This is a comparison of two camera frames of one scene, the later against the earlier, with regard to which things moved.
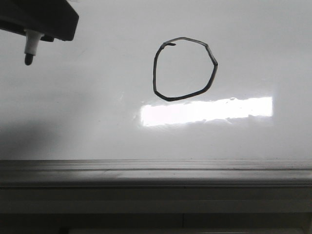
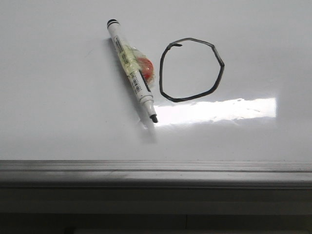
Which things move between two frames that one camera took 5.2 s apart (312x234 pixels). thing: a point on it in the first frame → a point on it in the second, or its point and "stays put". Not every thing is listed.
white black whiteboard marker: (32, 40) → (127, 58)
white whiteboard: (163, 80) stays put
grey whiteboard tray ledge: (49, 173) stays put
